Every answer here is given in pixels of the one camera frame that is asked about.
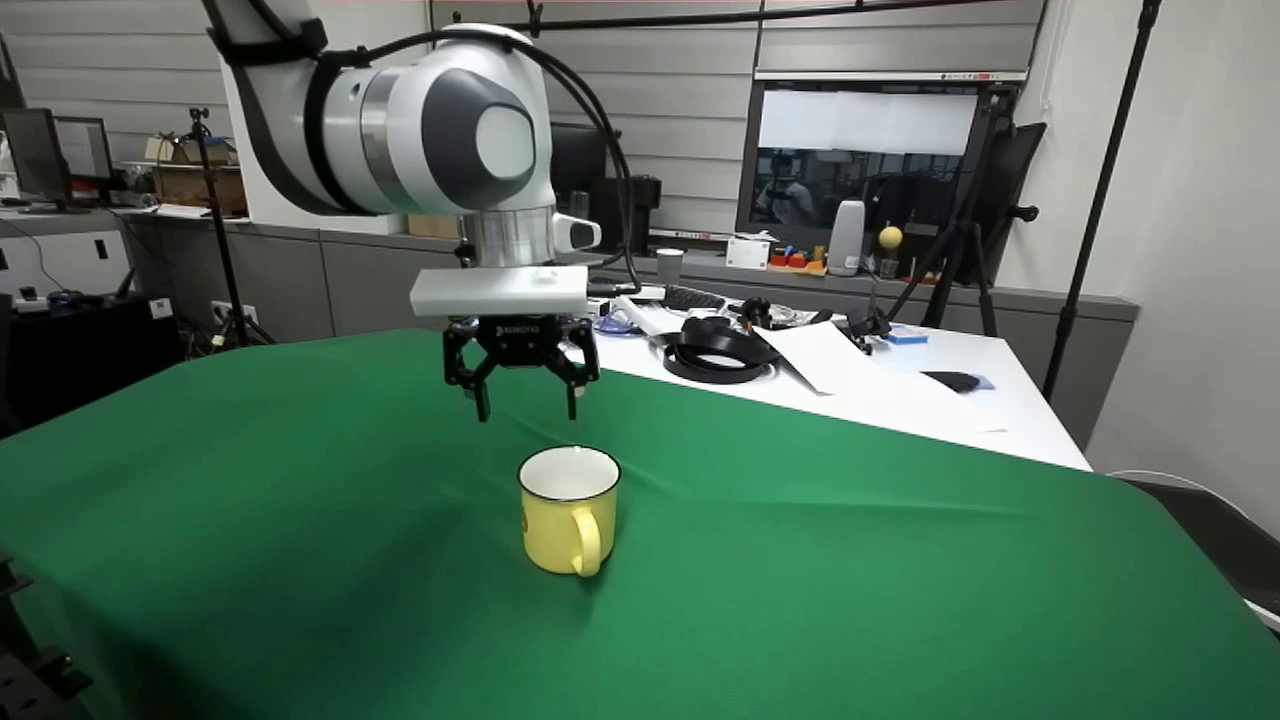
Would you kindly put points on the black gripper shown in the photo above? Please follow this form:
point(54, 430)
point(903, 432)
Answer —
point(519, 343)

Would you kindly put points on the yellow enamel cup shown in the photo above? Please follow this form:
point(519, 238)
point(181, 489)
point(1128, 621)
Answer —
point(553, 539)

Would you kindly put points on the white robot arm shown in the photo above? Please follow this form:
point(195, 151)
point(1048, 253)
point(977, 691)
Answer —
point(402, 132)

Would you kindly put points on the grey counter cabinet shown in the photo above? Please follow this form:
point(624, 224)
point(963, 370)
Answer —
point(295, 281)

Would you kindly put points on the small white box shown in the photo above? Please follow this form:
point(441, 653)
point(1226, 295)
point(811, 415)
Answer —
point(749, 248)

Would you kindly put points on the green table cloth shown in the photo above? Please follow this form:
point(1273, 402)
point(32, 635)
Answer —
point(334, 562)

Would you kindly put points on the white paper sheet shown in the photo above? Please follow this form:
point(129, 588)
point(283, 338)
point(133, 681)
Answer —
point(840, 362)

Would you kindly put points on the thin black tripod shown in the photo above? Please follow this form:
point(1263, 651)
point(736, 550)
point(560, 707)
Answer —
point(222, 253)

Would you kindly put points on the white bottle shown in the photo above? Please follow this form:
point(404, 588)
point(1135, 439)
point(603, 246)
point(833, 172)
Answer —
point(844, 240)

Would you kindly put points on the brown cardboard box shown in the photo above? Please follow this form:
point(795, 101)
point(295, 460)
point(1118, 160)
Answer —
point(195, 185)

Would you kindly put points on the small blue item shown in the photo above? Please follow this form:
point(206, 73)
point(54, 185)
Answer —
point(905, 338)

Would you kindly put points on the dark glass window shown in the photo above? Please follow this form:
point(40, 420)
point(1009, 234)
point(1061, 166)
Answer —
point(866, 185)

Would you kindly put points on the yellow ball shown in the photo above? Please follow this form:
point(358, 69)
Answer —
point(889, 238)

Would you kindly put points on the black computer mouse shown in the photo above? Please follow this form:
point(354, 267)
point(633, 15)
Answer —
point(952, 381)

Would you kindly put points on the black low cabinet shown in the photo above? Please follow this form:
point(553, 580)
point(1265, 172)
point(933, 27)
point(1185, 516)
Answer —
point(81, 355)

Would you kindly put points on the black tripod with panel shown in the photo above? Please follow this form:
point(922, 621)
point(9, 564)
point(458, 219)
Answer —
point(1009, 172)

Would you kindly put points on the dark computer monitor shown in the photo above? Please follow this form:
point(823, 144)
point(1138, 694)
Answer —
point(32, 155)

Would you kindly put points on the black slanted pole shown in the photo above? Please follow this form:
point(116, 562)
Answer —
point(1101, 185)

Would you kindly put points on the black chair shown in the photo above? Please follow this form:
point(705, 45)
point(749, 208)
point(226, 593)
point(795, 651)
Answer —
point(1221, 535)

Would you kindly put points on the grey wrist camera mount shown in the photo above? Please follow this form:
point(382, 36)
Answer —
point(503, 291)

